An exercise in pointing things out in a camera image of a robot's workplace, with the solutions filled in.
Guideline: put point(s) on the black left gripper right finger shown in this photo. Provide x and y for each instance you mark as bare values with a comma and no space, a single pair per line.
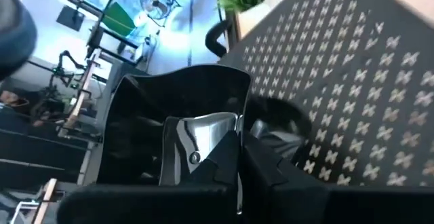
278,197

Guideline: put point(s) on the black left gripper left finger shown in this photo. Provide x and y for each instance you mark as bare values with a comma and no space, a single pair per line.
220,169

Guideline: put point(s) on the background black robot arm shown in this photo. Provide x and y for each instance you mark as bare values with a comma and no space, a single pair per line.
61,70

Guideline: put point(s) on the black curved tube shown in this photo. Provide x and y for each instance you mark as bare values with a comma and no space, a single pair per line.
211,40

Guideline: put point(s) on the wooden beam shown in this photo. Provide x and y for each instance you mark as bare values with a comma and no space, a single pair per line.
80,93

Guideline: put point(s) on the grey standing fan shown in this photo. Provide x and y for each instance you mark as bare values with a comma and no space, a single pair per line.
156,2

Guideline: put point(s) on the green board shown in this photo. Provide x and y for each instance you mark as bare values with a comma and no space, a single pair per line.
117,20

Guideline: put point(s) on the black folding partition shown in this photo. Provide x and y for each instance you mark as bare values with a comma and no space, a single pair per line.
34,149

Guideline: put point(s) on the black square panel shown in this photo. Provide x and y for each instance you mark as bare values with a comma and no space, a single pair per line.
70,18

